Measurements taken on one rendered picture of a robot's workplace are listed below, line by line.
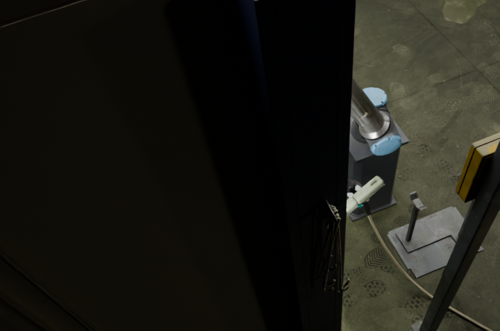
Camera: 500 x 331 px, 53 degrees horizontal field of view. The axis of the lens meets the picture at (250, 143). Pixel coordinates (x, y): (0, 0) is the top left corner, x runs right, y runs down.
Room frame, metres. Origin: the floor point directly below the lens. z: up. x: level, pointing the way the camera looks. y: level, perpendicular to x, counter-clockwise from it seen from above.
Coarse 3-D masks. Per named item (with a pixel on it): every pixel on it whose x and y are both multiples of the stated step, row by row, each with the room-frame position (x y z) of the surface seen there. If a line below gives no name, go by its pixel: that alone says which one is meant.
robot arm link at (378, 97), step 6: (366, 90) 1.66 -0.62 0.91; (372, 90) 1.65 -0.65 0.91; (378, 90) 1.64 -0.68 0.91; (372, 96) 1.61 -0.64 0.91; (378, 96) 1.60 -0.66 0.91; (384, 96) 1.59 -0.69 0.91; (372, 102) 1.57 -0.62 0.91; (378, 102) 1.56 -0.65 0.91; (384, 102) 1.55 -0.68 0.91; (378, 108) 1.54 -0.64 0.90; (384, 108) 1.54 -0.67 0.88; (390, 114) 1.52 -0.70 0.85
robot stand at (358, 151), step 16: (352, 144) 1.54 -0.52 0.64; (368, 144) 1.52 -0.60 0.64; (352, 160) 1.50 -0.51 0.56; (368, 160) 1.46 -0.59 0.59; (384, 160) 1.48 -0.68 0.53; (352, 176) 1.49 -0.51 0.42; (368, 176) 1.46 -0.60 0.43; (384, 176) 1.48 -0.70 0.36; (384, 192) 1.48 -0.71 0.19; (384, 208) 1.47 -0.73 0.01
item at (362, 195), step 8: (376, 176) 1.22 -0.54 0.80; (368, 184) 1.19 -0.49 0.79; (376, 184) 1.18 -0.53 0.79; (384, 184) 1.19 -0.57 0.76; (360, 192) 1.17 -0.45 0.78; (368, 192) 1.16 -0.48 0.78; (352, 200) 1.14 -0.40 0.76; (360, 200) 1.13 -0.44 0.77; (352, 208) 1.11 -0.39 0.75; (368, 208) 1.15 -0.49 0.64
